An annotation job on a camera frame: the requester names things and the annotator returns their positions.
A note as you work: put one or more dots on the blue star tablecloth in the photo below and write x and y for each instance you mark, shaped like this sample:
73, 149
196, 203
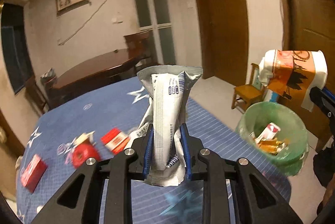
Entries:
109, 115

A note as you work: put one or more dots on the silver white snack bag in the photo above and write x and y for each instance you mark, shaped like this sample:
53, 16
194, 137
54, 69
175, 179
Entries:
168, 87

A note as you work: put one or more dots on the near brown wooden door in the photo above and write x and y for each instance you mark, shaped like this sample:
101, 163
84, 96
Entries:
309, 25

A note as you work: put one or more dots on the white red cigarette pack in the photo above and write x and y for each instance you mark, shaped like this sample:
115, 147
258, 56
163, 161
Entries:
268, 133

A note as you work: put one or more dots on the orange printed paper cup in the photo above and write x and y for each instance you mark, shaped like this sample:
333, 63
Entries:
292, 74

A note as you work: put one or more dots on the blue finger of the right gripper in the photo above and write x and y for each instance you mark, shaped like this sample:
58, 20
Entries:
324, 99

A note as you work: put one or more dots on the red white cigarette box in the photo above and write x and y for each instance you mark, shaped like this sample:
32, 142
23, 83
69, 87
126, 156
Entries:
115, 140

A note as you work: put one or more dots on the red tissue box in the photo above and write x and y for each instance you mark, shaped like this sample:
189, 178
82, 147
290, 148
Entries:
33, 173

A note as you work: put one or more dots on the white glass double door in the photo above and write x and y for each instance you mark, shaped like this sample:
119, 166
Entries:
154, 17

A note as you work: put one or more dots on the dark window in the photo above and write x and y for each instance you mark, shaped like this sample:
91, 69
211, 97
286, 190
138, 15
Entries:
14, 46

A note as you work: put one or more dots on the small yellow wooden chair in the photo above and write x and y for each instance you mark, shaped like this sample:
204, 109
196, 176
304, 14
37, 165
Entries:
253, 92

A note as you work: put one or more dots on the dark wooden dining chair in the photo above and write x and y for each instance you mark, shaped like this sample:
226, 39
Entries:
141, 42

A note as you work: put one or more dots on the green lined trash bin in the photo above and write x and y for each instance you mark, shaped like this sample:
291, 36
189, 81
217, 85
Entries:
293, 131

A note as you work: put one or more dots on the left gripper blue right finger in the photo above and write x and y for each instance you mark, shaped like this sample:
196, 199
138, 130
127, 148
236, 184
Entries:
185, 138

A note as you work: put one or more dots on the left dark wooden chair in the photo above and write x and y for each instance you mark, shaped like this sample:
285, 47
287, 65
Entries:
36, 95

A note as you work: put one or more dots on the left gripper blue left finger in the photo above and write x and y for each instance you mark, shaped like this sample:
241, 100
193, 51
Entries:
147, 156

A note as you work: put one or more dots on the dark wooden dining table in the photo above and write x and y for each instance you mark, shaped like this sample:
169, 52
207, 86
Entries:
92, 74

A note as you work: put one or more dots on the brown wooden door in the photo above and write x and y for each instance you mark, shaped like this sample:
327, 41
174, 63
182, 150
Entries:
309, 25
224, 39

